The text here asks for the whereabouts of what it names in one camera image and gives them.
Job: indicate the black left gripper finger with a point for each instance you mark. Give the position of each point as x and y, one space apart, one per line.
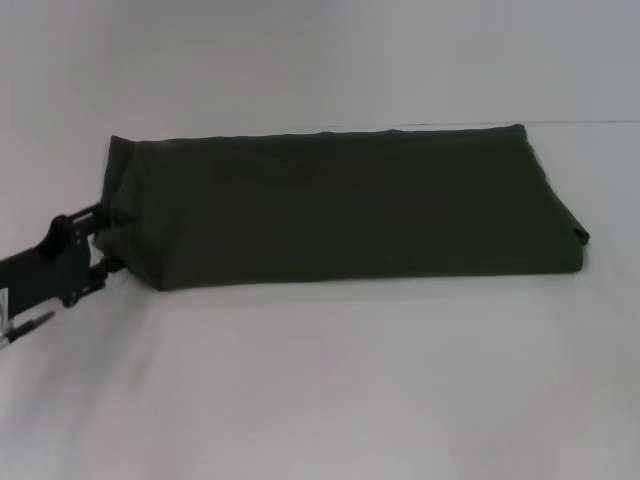
107 269
102 215

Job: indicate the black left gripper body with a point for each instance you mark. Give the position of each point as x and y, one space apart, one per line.
50 260

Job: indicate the dark green FREE! t-shirt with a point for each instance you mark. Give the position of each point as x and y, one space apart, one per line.
350 210

